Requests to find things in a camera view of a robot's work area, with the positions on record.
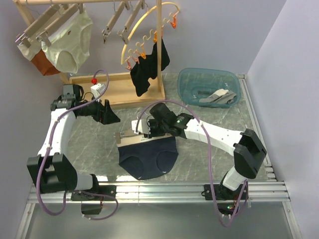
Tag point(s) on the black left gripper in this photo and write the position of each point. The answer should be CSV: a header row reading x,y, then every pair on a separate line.
x,y
104,114

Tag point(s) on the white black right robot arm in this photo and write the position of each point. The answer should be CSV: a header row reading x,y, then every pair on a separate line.
x,y
245,146

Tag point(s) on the navy underwear cream waistband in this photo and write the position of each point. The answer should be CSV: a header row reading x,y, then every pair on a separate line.
x,y
149,159

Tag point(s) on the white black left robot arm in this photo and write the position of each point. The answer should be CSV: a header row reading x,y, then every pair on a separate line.
x,y
50,169

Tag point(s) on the grey and pink underwear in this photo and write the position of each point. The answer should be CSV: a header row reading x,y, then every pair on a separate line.
x,y
220,96

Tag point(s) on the beige hanger holding underwear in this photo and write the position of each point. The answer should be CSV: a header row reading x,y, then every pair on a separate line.
x,y
58,23

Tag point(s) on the beige clip hanger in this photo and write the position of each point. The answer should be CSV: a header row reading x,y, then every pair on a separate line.
x,y
117,12
128,137

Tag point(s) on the aluminium mounting rail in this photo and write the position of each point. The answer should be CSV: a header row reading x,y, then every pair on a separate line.
x,y
191,192

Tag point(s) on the teal plastic basin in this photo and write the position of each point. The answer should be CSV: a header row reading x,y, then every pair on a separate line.
x,y
194,84

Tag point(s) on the orange cream hanging underwear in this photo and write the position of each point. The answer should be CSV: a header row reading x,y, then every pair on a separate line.
x,y
37,57

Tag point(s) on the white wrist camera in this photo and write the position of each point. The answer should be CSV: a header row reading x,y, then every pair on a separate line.
x,y
141,127
97,89

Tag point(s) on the wooden rack base tray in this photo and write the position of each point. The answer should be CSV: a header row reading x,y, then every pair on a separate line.
x,y
121,91

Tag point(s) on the wooden rack right post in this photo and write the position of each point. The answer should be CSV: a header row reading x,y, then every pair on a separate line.
x,y
159,35

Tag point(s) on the cream white hanging underwear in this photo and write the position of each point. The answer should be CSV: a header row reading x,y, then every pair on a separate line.
x,y
70,44

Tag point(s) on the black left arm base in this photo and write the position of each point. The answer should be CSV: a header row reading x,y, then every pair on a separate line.
x,y
109,190

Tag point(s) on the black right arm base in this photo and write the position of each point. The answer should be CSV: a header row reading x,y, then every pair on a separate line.
x,y
211,193

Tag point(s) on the beige hanger far left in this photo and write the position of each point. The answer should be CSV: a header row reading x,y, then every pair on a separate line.
x,y
37,25

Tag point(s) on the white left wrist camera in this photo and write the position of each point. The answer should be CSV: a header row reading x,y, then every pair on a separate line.
x,y
97,89

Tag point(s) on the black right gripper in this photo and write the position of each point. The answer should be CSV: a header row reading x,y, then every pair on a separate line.
x,y
152,134

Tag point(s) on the beige hanging clip hanger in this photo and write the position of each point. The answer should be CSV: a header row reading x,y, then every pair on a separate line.
x,y
117,12

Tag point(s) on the wooden rack top bar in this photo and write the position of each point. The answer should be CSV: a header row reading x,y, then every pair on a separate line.
x,y
44,2

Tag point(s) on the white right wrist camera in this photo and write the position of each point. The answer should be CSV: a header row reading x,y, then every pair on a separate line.
x,y
141,127

